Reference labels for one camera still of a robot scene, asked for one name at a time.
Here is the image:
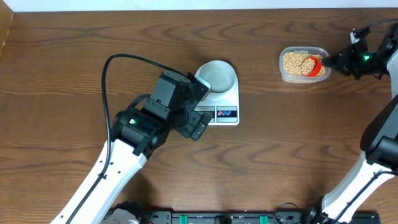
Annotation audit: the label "cardboard side panel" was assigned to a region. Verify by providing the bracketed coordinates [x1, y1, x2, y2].
[0, 0, 14, 55]

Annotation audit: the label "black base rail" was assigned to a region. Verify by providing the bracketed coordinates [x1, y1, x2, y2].
[102, 211, 381, 224]

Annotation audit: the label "left black cable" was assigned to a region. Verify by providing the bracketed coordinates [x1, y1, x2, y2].
[63, 54, 187, 224]

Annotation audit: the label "clear plastic container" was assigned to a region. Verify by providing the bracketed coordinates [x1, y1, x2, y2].
[279, 47, 331, 84]

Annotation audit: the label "soybeans in container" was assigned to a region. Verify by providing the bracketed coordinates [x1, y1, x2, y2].
[282, 52, 326, 77]

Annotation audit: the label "white kitchen scale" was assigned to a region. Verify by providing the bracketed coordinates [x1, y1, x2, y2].
[195, 82, 239, 126]

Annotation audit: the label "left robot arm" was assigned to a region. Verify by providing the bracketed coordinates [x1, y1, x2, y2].
[53, 70, 211, 223]

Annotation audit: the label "right black cable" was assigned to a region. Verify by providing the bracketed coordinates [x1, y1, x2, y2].
[353, 17, 398, 37]

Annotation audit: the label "grey bowl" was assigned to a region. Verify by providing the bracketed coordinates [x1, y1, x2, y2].
[195, 60, 238, 94]

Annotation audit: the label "red measuring scoop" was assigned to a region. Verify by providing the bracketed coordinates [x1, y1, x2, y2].
[300, 56, 323, 77]

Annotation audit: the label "black cable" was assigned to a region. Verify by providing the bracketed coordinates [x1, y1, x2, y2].
[353, 17, 398, 37]
[63, 54, 187, 224]

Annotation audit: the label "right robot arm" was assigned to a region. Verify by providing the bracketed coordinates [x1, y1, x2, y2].
[307, 19, 397, 223]

